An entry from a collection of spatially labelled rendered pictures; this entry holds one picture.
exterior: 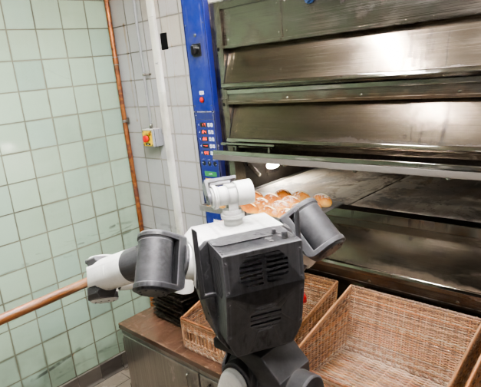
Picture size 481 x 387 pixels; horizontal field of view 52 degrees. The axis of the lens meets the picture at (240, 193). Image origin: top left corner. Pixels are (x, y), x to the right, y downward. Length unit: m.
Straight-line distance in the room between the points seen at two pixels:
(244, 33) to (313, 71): 0.43
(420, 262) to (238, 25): 1.30
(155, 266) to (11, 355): 1.93
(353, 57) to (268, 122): 0.52
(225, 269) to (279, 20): 1.36
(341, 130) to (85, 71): 1.58
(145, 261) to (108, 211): 1.91
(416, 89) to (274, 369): 1.10
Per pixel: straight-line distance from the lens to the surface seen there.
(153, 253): 1.22
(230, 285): 1.13
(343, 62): 2.02
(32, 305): 1.58
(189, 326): 2.29
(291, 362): 1.37
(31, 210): 2.88
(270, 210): 2.02
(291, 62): 2.17
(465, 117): 1.85
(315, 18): 2.11
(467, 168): 1.71
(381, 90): 1.95
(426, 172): 1.76
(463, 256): 1.99
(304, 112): 2.17
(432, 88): 1.87
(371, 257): 2.13
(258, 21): 2.30
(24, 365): 3.11
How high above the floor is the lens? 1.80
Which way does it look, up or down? 14 degrees down
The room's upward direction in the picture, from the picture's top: 6 degrees counter-clockwise
